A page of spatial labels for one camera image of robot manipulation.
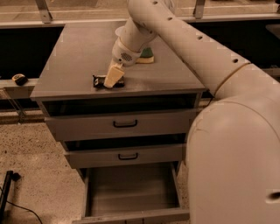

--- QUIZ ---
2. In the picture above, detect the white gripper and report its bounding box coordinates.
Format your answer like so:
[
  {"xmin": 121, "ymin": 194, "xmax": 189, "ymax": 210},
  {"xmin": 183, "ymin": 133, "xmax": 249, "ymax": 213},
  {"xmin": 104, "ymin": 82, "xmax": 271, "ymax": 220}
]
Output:
[{"xmin": 104, "ymin": 38, "xmax": 142, "ymax": 88}]

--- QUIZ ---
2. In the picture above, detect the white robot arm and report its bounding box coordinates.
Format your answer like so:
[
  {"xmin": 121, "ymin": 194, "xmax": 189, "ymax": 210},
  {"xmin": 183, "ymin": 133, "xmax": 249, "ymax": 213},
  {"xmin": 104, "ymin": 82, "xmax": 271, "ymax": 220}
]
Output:
[{"xmin": 105, "ymin": 0, "xmax": 280, "ymax": 224}]

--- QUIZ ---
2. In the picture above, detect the grey metal rail bench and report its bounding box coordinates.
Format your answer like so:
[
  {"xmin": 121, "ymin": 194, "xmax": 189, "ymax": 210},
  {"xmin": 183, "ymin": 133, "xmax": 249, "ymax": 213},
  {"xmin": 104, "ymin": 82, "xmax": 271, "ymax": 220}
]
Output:
[{"xmin": 0, "ymin": 68, "xmax": 280, "ymax": 99}]

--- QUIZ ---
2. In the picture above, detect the grey open bottom drawer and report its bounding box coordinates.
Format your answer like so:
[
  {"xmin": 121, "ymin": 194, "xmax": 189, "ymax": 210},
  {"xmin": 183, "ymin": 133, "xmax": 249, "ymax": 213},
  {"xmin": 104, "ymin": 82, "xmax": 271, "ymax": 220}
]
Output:
[{"xmin": 72, "ymin": 162, "xmax": 190, "ymax": 224}]

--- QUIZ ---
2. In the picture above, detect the grey top drawer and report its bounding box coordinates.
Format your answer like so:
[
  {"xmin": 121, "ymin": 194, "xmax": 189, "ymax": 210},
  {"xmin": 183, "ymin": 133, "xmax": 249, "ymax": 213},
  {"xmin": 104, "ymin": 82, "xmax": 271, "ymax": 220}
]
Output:
[{"xmin": 45, "ymin": 109, "xmax": 196, "ymax": 141}]

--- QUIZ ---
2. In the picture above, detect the grey middle drawer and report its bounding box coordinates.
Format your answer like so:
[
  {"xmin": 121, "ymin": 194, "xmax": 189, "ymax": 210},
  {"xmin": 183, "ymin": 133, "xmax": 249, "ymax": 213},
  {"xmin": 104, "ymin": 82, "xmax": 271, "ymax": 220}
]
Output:
[{"xmin": 65, "ymin": 143, "xmax": 186, "ymax": 169}]

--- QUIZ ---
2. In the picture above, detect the white ceramic bowl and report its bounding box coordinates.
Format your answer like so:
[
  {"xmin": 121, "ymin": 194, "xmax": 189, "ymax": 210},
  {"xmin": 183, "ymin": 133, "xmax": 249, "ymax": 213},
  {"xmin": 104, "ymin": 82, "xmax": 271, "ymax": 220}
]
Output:
[{"xmin": 115, "ymin": 26, "xmax": 124, "ymax": 37}]

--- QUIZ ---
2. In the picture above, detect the dark chocolate rxbar wrapper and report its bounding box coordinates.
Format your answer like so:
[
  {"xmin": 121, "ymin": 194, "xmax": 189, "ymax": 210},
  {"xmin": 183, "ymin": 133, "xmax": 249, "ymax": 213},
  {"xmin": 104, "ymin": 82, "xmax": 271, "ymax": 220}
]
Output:
[{"xmin": 93, "ymin": 75, "xmax": 125, "ymax": 88}]

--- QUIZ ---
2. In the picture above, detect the grey drawer cabinet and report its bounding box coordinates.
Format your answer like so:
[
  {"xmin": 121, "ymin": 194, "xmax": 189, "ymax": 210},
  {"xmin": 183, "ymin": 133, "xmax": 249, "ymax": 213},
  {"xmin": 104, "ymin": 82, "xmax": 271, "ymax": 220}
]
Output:
[{"xmin": 30, "ymin": 18, "xmax": 208, "ymax": 224}]

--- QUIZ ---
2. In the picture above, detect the black stand left floor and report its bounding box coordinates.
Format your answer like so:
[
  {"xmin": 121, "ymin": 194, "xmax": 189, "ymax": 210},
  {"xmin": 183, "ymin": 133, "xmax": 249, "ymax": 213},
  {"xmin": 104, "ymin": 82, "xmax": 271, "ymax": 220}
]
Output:
[{"xmin": 0, "ymin": 171, "xmax": 21, "ymax": 224}]

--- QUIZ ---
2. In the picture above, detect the black yellow tape measure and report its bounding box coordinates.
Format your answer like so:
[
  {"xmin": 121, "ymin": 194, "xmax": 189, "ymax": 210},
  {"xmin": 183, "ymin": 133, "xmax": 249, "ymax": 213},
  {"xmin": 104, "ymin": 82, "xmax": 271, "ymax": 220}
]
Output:
[{"xmin": 12, "ymin": 73, "xmax": 28, "ymax": 86}]

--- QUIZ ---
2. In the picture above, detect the green yellow sponge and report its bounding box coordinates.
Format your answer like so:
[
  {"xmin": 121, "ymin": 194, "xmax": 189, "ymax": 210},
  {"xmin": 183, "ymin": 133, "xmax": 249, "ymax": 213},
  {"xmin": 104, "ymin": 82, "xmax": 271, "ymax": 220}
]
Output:
[{"xmin": 136, "ymin": 47, "xmax": 154, "ymax": 64}]

